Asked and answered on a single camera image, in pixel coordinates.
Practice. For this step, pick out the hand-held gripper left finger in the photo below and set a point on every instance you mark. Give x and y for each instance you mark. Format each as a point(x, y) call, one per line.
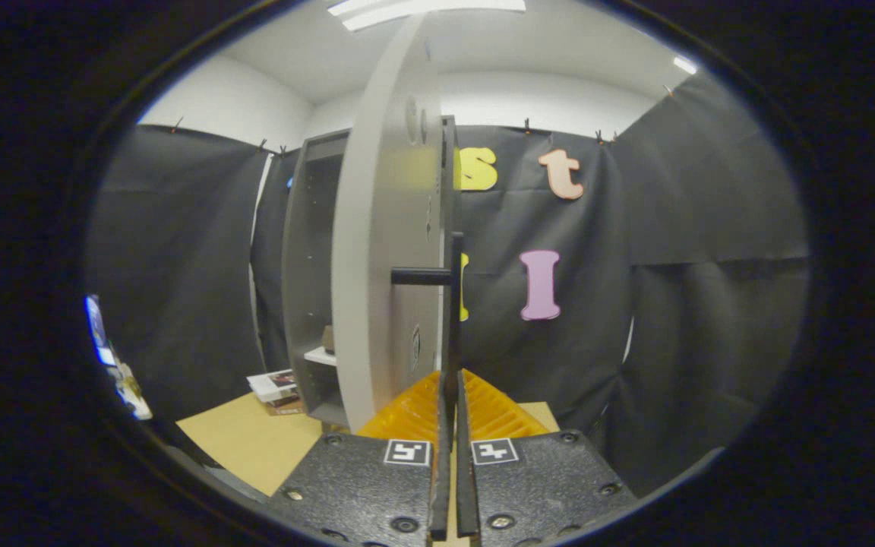
point(443, 486)

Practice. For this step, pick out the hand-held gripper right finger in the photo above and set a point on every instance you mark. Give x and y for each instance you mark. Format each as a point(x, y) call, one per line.
point(465, 486)

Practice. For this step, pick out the brown fuzzy shoe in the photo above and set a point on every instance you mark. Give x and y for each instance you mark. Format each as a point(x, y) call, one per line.
point(328, 339)

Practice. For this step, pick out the grey shoe cabinet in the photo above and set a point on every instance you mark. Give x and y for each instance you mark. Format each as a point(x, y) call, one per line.
point(304, 251)

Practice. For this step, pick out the black book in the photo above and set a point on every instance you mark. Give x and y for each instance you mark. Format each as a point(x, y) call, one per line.
point(285, 401)

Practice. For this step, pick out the white book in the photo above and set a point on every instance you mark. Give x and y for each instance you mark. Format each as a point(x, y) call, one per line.
point(270, 386)

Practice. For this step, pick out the cluttered white side table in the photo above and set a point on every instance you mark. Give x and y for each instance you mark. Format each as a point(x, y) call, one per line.
point(130, 391)

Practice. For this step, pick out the black backdrop cloth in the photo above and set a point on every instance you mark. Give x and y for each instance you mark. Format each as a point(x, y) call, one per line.
point(179, 266)

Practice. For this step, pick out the small ceiling light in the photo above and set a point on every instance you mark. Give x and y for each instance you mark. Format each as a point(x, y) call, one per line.
point(685, 65)

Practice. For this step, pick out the long ceiling light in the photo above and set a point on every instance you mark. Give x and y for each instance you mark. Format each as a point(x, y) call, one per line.
point(377, 14)

